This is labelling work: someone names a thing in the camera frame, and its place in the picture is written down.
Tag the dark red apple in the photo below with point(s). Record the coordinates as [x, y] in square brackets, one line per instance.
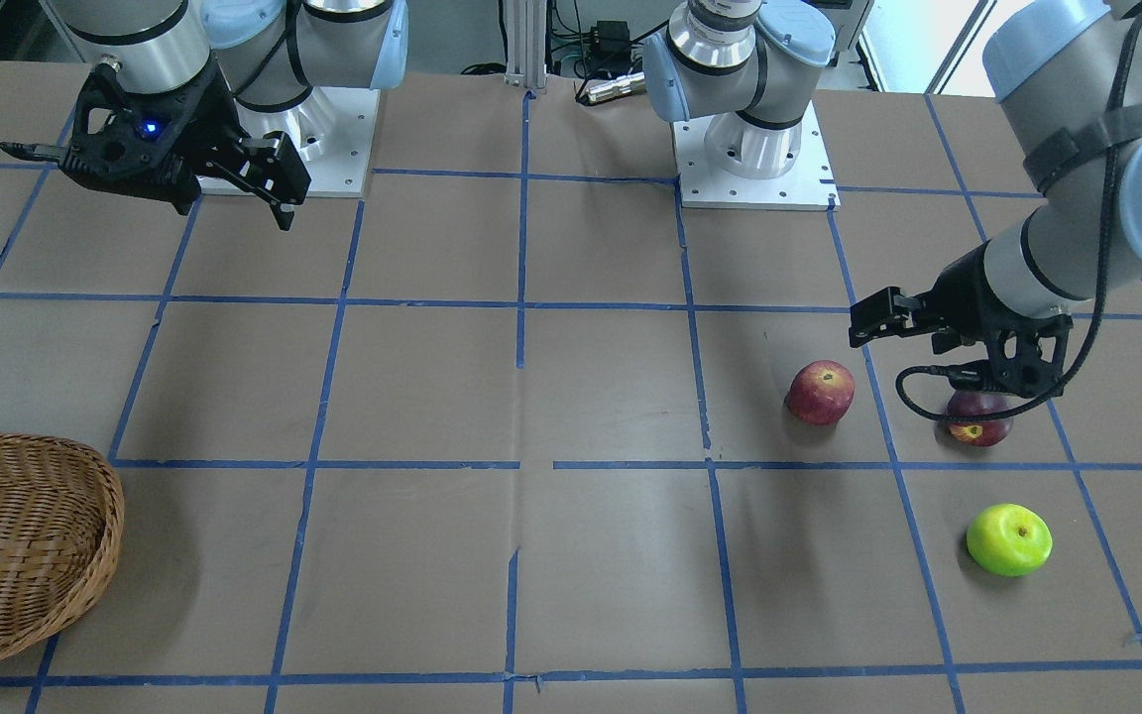
[983, 433]

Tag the aluminium frame post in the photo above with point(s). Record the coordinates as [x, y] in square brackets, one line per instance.
[526, 40]

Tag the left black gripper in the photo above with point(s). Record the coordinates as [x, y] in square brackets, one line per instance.
[964, 292]

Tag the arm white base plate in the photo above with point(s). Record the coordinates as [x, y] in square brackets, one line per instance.
[334, 130]
[725, 162]

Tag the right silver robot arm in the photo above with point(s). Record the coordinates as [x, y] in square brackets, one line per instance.
[273, 99]

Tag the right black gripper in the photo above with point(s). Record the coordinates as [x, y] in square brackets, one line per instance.
[211, 127]

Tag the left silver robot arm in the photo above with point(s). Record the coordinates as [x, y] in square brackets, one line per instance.
[735, 81]

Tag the green apple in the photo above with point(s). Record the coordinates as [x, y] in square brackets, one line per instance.
[1009, 540]

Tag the woven wicker basket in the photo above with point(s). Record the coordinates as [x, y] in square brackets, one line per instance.
[62, 518]

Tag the black power adapter box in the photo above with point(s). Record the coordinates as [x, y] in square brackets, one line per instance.
[609, 40]

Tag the red yellow apple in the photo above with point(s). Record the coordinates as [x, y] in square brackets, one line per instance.
[821, 393]

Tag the silver metal cylinder connector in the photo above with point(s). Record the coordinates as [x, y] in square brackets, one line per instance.
[617, 88]

